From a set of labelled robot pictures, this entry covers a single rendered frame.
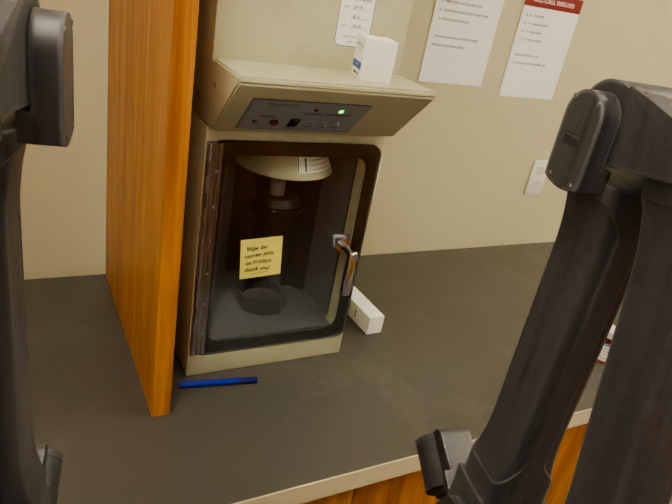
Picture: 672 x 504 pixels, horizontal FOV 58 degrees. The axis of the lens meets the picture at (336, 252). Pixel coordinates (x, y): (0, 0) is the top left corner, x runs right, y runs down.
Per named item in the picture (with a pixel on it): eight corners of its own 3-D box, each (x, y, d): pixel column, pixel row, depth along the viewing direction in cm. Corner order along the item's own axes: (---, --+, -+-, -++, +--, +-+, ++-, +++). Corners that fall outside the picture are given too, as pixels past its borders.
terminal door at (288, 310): (192, 354, 110) (211, 138, 92) (341, 334, 124) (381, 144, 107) (193, 357, 109) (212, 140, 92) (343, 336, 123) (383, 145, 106)
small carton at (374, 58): (350, 73, 95) (358, 32, 93) (381, 77, 97) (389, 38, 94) (358, 79, 91) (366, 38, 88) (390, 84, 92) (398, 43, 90)
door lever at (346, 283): (340, 282, 116) (327, 283, 115) (349, 237, 112) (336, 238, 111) (353, 297, 112) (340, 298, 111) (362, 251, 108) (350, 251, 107)
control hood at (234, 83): (205, 125, 91) (211, 56, 87) (386, 132, 107) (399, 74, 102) (229, 150, 83) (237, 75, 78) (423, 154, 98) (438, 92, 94)
